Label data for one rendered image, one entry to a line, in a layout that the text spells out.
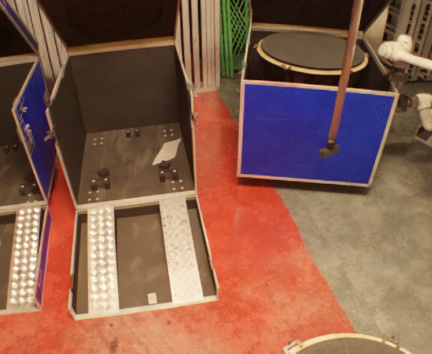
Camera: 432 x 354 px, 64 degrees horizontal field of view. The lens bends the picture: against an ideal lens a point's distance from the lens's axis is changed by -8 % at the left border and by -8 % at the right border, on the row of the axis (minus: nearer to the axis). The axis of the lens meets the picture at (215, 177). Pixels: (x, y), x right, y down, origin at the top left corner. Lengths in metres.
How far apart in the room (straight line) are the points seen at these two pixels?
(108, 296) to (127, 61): 1.85
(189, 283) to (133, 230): 0.61
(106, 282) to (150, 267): 0.30
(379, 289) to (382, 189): 1.03
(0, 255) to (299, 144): 2.25
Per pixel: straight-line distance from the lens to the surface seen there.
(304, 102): 2.53
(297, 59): 2.80
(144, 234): 2.68
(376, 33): 4.02
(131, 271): 2.50
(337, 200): 3.06
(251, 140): 2.68
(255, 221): 2.77
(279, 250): 2.61
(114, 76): 3.27
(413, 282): 2.73
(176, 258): 2.45
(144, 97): 3.35
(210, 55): 4.31
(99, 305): 2.40
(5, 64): 3.35
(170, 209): 2.64
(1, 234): 3.04
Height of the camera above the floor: 2.00
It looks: 40 degrees down
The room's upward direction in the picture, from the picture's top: straight up
